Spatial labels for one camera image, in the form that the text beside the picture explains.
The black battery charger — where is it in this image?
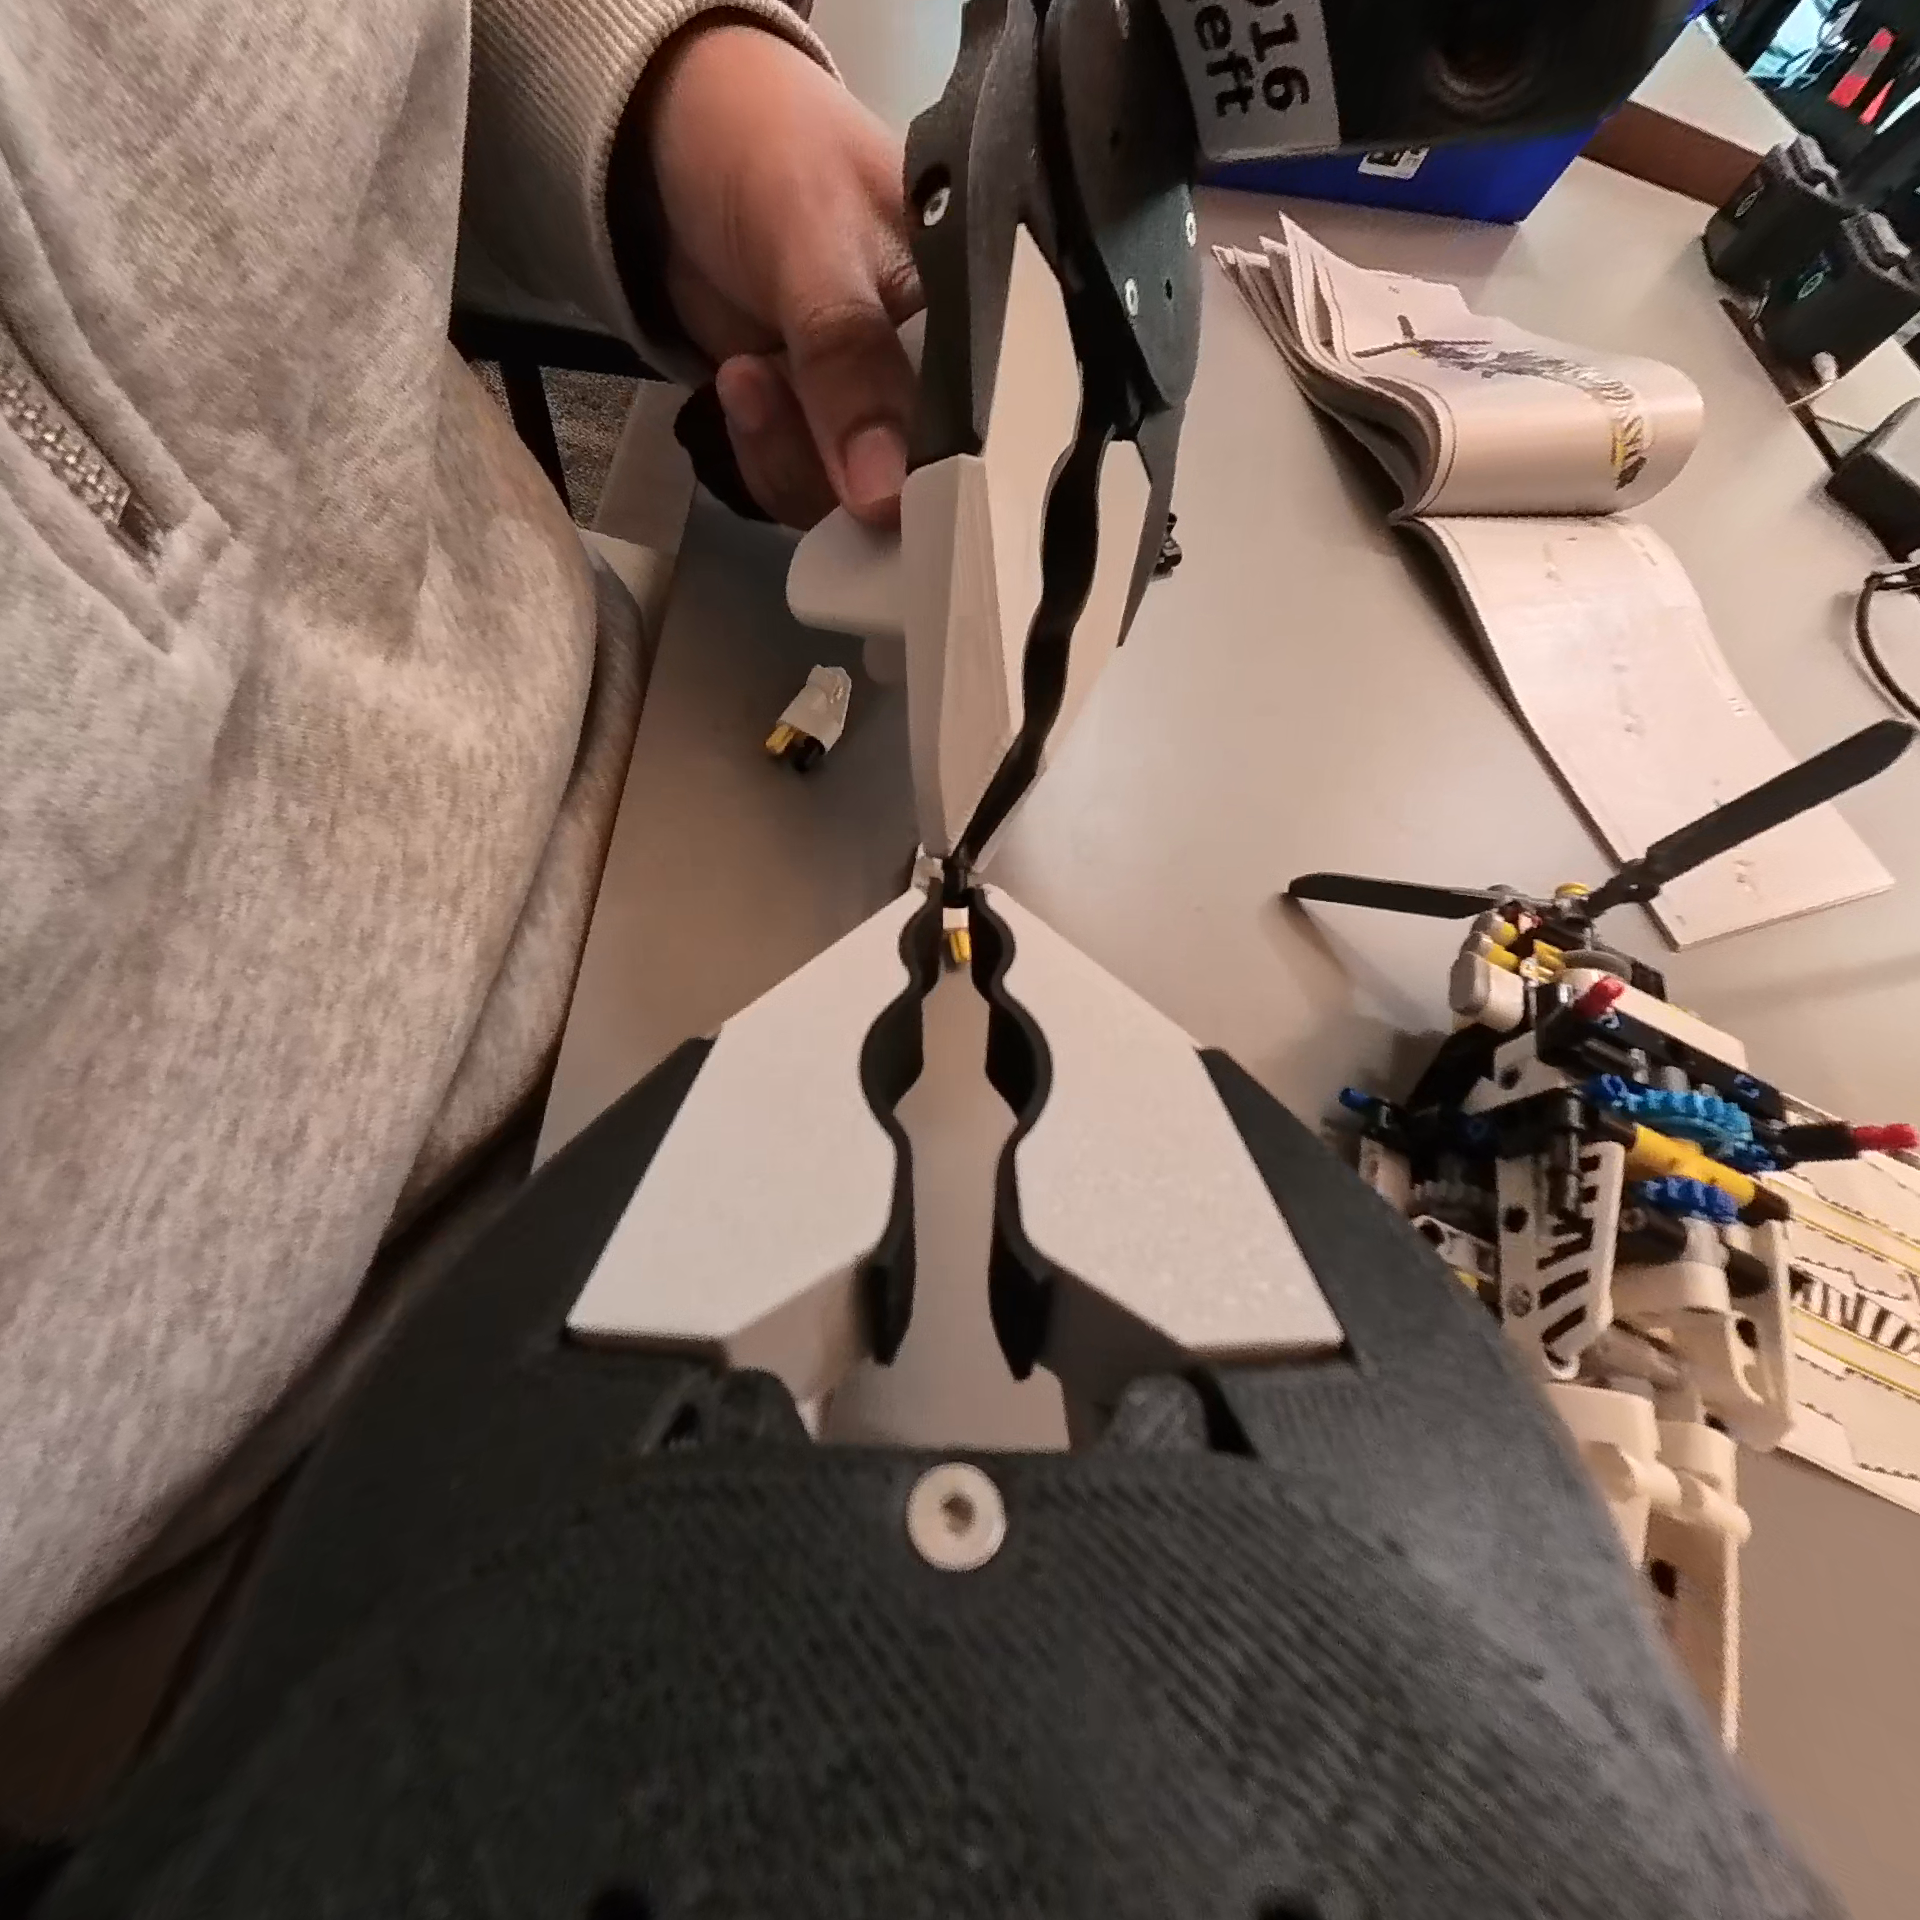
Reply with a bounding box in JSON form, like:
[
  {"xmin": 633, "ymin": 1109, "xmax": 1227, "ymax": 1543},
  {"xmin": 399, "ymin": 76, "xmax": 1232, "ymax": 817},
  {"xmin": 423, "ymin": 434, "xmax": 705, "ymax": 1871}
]
[{"xmin": 1703, "ymin": 141, "xmax": 1920, "ymax": 369}]

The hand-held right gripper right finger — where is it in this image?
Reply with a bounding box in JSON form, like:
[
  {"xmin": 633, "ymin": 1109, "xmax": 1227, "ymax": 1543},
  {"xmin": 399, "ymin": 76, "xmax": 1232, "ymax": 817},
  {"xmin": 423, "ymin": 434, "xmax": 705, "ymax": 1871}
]
[{"xmin": 967, "ymin": 885, "xmax": 1346, "ymax": 1382}]

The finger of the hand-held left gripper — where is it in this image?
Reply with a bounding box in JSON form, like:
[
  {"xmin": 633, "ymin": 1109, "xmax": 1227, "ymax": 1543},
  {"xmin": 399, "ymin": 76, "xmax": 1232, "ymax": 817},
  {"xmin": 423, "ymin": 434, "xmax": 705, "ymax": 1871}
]
[
  {"xmin": 950, "ymin": 428, "xmax": 1178, "ymax": 885},
  {"xmin": 901, "ymin": 220, "xmax": 1089, "ymax": 880}
]

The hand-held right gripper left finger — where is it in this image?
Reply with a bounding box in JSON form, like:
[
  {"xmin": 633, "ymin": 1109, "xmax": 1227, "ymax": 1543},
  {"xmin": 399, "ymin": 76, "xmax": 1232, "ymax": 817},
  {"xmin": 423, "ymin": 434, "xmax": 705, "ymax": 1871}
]
[{"xmin": 570, "ymin": 885, "xmax": 941, "ymax": 1371}]

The lego plane model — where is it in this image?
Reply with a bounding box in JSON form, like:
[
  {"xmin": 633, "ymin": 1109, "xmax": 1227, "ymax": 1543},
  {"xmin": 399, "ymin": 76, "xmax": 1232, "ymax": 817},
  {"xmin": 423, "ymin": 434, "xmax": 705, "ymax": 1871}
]
[{"xmin": 1288, "ymin": 720, "xmax": 1920, "ymax": 1757}]

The blue storage bin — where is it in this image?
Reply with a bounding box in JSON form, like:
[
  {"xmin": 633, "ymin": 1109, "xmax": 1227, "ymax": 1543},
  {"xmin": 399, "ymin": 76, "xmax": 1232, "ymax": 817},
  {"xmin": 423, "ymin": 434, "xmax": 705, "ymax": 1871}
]
[{"xmin": 1201, "ymin": 121, "xmax": 1606, "ymax": 227}]

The black office chair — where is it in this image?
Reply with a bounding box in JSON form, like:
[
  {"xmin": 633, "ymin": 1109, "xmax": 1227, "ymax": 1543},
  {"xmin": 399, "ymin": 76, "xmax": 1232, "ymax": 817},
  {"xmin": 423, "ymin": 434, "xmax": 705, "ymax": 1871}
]
[{"xmin": 466, "ymin": 322, "xmax": 708, "ymax": 521}]

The black cable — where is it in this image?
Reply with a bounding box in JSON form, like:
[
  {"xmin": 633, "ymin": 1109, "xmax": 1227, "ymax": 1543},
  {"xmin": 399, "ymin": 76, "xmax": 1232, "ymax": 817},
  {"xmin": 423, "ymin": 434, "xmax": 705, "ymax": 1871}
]
[{"xmin": 1855, "ymin": 553, "xmax": 1920, "ymax": 704}]

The black power adapter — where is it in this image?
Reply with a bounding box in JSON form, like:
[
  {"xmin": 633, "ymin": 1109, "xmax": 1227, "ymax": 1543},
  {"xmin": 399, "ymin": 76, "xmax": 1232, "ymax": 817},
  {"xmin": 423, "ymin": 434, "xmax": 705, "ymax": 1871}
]
[{"xmin": 1824, "ymin": 402, "xmax": 1920, "ymax": 521}]

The person's left hand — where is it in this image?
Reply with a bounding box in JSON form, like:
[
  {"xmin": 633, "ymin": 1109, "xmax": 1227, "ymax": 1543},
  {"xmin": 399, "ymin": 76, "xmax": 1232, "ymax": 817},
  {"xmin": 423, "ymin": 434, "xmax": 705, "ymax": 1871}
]
[{"xmin": 640, "ymin": 28, "xmax": 931, "ymax": 525}]

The lego instruction booklet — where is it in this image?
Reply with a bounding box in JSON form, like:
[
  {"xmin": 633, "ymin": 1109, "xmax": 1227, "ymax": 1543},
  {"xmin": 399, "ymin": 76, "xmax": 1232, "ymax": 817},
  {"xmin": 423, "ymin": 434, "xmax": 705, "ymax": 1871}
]
[{"xmin": 1212, "ymin": 210, "xmax": 1900, "ymax": 956}]

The zebra striped sticker sheet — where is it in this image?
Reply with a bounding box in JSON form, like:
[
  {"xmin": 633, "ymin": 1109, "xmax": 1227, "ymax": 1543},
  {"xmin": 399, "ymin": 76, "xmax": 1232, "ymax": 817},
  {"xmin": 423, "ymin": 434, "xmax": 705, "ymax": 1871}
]
[{"xmin": 1747, "ymin": 1117, "xmax": 1920, "ymax": 1519}]

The white lego sub-assembly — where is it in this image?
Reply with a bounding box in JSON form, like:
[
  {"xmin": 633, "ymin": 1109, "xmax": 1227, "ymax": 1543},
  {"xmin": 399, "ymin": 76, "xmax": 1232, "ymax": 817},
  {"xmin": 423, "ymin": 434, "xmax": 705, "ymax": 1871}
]
[{"xmin": 762, "ymin": 661, "xmax": 856, "ymax": 778}]

